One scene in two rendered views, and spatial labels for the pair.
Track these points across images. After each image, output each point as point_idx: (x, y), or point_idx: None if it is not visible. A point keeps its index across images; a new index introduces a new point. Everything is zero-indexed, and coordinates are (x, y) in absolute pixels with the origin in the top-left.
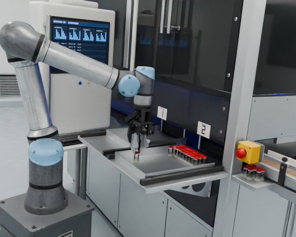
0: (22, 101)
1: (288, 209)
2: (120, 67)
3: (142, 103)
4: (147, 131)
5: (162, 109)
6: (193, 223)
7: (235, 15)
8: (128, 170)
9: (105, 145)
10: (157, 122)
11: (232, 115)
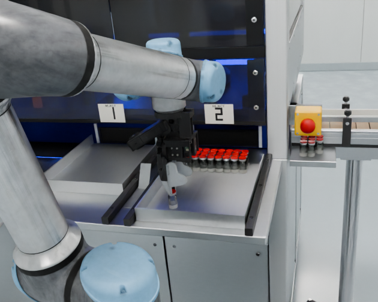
0: (2, 201)
1: (352, 170)
2: None
3: (180, 105)
4: (193, 150)
5: (111, 106)
6: (227, 247)
7: None
8: (188, 226)
9: (73, 207)
10: (82, 132)
11: (274, 78)
